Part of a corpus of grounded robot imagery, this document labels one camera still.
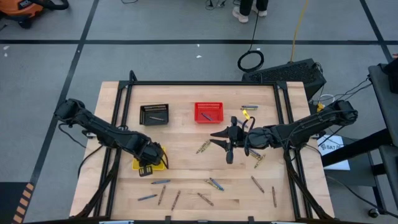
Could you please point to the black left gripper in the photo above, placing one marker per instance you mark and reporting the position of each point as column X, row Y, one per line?
column 150, row 154

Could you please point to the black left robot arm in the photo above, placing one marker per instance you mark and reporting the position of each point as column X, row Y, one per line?
column 102, row 132

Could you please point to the black caster wheel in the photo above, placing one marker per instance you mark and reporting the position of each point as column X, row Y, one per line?
column 373, row 213

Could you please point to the orange shop vacuum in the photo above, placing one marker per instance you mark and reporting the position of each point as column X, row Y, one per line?
column 18, row 9

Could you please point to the red plastic basket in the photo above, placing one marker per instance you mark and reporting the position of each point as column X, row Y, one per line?
column 214, row 107

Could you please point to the yellow green crayon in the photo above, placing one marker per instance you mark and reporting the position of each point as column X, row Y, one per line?
column 259, row 161
column 247, row 109

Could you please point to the black plastic basket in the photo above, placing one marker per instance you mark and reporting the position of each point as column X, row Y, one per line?
column 155, row 112

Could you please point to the yellow plug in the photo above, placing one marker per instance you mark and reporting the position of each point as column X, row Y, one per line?
column 320, row 107

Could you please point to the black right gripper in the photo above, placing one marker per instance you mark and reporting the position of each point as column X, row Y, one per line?
column 236, row 137

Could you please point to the white paper sign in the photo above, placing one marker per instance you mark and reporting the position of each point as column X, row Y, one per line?
column 331, row 144

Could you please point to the yellow plastic basket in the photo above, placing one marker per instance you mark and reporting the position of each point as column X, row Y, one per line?
column 135, row 165

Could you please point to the person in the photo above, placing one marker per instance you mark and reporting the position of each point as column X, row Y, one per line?
column 241, row 15

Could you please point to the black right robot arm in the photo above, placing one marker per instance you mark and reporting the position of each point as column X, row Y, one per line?
column 311, row 124

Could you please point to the black mat with orange stripes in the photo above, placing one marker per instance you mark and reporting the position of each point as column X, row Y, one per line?
column 9, row 202

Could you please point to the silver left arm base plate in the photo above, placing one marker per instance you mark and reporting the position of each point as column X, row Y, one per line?
column 90, row 134

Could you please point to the dark grey side cart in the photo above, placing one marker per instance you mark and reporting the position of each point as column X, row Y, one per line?
column 385, row 93

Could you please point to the black computer tower case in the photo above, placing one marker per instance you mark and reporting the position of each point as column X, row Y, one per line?
column 286, row 73

